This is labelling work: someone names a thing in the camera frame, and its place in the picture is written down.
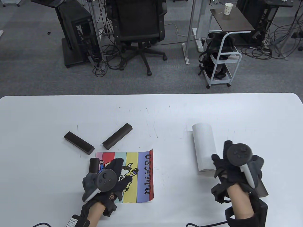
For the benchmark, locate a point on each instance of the person's right hand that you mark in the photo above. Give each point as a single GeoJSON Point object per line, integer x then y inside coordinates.
{"type": "Point", "coordinates": [221, 165]}

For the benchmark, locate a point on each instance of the person's left hand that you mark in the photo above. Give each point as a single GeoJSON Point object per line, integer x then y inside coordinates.
{"type": "Point", "coordinates": [117, 165]}

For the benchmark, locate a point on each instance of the striped cartoon poster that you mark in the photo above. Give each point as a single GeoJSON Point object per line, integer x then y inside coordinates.
{"type": "Point", "coordinates": [132, 163]}

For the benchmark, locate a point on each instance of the dark bar paperweight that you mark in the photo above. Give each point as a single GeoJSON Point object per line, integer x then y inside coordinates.
{"type": "Point", "coordinates": [117, 136]}
{"type": "Point", "coordinates": [79, 143]}
{"type": "Point", "coordinates": [262, 190]}
{"type": "Point", "coordinates": [94, 165]}

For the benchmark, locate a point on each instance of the green leaf print poster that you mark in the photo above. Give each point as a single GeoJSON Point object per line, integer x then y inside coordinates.
{"type": "Point", "coordinates": [203, 141]}

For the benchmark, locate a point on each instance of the person's right forearm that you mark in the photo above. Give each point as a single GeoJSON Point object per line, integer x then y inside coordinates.
{"type": "Point", "coordinates": [239, 201]}

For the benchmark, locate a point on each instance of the person's left forearm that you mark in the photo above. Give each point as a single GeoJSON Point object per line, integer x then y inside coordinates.
{"type": "Point", "coordinates": [97, 215]}

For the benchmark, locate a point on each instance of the grey handheld controller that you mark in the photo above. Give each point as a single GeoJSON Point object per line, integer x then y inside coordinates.
{"type": "Point", "coordinates": [106, 179]}
{"type": "Point", "coordinates": [239, 153]}

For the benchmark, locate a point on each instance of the black labelled wrist box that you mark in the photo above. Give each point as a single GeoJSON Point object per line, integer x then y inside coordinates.
{"type": "Point", "coordinates": [77, 222]}

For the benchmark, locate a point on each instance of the white rolling cart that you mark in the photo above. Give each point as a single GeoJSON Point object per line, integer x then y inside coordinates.
{"type": "Point", "coordinates": [227, 61]}

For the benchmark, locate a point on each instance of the black bag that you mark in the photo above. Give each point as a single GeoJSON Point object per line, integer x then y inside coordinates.
{"type": "Point", "coordinates": [213, 42]}

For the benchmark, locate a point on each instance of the white desk leg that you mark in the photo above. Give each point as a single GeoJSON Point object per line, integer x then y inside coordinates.
{"type": "Point", "coordinates": [198, 42]}
{"type": "Point", "coordinates": [190, 23]}

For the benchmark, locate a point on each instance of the black computer tower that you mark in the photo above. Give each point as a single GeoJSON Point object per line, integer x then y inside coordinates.
{"type": "Point", "coordinates": [251, 14]}
{"type": "Point", "coordinates": [78, 35]}

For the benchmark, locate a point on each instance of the brown side table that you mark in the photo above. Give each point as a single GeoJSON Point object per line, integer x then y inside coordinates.
{"type": "Point", "coordinates": [233, 22]}

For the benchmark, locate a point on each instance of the grey desk leg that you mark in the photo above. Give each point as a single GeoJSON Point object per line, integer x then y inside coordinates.
{"type": "Point", "coordinates": [94, 23]}

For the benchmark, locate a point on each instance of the black office chair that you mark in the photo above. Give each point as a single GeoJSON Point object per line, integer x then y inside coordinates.
{"type": "Point", "coordinates": [139, 21]}

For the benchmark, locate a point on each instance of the white paper cup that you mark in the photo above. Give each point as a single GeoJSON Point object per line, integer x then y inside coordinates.
{"type": "Point", "coordinates": [228, 9]}

